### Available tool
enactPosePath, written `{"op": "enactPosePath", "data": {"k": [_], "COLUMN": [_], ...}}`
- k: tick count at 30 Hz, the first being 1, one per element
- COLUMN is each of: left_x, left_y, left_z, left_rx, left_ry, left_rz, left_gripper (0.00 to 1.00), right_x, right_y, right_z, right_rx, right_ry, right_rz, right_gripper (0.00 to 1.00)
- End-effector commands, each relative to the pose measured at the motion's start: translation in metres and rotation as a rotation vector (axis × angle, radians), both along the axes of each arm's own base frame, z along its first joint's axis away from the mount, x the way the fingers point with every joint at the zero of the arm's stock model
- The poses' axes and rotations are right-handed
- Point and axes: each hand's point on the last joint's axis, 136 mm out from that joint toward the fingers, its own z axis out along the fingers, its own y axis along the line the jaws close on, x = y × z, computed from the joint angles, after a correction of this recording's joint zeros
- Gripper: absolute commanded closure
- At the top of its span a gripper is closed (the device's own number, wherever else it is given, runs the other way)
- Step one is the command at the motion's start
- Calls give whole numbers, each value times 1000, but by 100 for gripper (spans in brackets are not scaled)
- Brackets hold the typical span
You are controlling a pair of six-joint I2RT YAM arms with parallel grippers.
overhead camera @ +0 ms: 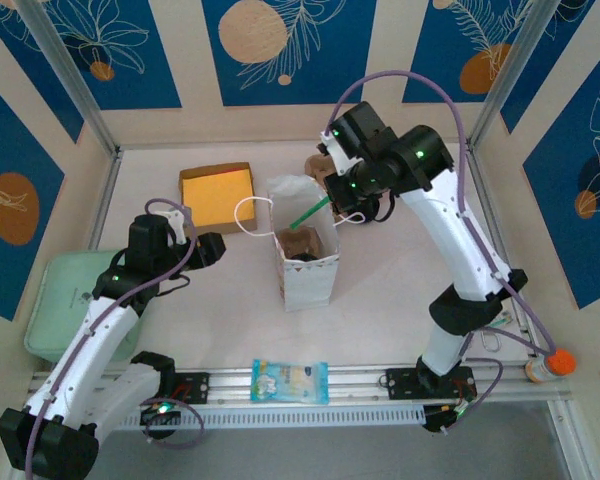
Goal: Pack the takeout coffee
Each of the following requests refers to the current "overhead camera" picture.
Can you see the white patterned paper gift bag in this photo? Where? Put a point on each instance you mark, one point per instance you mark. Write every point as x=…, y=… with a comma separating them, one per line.
x=307, y=285

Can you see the green plastic straw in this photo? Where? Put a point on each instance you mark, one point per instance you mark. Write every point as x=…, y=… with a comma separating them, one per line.
x=310, y=214

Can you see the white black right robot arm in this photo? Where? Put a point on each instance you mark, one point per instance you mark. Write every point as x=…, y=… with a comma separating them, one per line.
x=450, y=235

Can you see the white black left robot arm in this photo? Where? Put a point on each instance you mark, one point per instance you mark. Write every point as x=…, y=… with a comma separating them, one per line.
x=90, y=345

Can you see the blue white wet wipes pack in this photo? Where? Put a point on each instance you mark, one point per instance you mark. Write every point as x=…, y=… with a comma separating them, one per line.
x=290, y=380

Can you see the brown cardboard napkin box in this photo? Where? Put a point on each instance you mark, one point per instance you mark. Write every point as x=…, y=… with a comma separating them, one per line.
x=220, y=231

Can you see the yellow napkin stack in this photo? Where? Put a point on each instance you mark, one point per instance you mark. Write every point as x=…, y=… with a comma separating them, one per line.
x=220, y=195

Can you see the brown pulp cup carrier stack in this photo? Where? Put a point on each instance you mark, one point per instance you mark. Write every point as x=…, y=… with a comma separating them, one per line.
x=320, y=167

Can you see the mint green zip pouch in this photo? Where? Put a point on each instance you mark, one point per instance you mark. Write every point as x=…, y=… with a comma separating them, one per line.
x=60, y=300

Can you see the black base electronics module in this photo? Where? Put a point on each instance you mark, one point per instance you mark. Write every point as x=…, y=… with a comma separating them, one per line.
x=437, y=422
x=155, y=422

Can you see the metal scissors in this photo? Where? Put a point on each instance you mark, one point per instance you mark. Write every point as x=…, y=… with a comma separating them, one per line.
x=490, y=342

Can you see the orange capped bottle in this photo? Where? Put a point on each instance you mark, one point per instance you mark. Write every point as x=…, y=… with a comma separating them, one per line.
x=555, y=365

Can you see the aluminium side rail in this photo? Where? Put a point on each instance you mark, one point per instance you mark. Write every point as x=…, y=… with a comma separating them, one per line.
x=105, y=200
x=486, y=200

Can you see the aluminium frame post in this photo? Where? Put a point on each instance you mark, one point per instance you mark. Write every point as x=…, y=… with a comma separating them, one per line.
x=65, y=65
x=512, y=65

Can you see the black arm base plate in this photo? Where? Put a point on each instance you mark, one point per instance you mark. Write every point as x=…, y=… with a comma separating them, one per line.
x=195, y=387
x=400, y=382

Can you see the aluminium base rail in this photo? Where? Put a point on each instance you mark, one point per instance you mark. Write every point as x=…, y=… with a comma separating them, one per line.
x=360, y=385

